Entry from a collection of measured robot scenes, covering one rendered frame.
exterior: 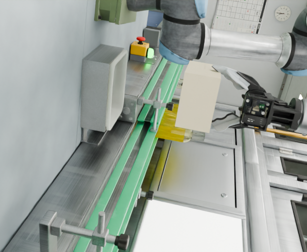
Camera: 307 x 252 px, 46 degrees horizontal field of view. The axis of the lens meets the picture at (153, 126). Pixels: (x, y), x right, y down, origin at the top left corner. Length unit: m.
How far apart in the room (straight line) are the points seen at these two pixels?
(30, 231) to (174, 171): 0.69
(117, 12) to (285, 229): 0.90
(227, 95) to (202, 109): 6.90
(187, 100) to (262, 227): 0.63
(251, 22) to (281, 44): 6.01
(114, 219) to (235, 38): 0.66
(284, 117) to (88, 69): 0.55
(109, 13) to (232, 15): 6.17
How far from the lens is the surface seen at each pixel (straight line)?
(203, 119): 0.77
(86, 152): 1.11
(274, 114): 0.80
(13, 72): 0.71
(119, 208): 0.94
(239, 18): 7.21
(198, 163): 1.47
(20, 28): 0.71
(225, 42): 1.17
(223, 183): 1.39
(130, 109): 1.27
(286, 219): 1.40
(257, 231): 1.24
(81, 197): 0.95
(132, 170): 1.08
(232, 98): 7.68
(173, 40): 1.12
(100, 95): 1.06
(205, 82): 0.75
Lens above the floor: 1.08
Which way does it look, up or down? 6 degrees down
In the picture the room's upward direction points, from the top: 101 degrees clockwise
